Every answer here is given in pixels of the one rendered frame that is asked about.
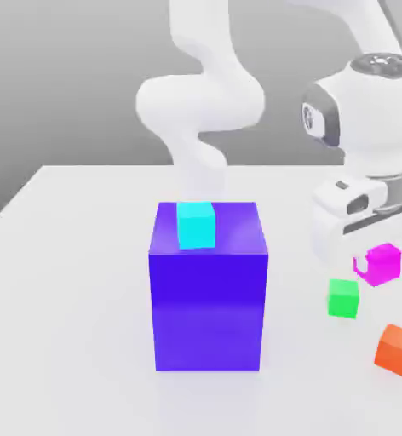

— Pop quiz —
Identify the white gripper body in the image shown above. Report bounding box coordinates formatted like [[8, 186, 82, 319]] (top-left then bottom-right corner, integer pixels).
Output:
[[311, 204, 402, 273]]

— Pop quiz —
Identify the small magenta cube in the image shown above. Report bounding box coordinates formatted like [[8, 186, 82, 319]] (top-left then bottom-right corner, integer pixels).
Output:
[[353, 242, 402, 288]]

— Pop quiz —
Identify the small green cube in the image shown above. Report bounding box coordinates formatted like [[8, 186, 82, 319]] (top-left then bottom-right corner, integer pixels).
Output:
[[327, 278, 360, 320]]

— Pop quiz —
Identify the small orange cube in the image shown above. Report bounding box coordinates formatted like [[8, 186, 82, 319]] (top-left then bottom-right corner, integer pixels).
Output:
[[373, 323, 402, 379]]

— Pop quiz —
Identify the small cyan cube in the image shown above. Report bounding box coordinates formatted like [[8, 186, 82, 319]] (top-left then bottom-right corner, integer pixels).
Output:
[[175, 200, 216, 250]]

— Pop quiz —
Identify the large purple box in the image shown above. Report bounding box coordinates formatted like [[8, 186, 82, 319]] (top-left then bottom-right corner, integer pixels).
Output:
[[148, 201, 269, 373]]

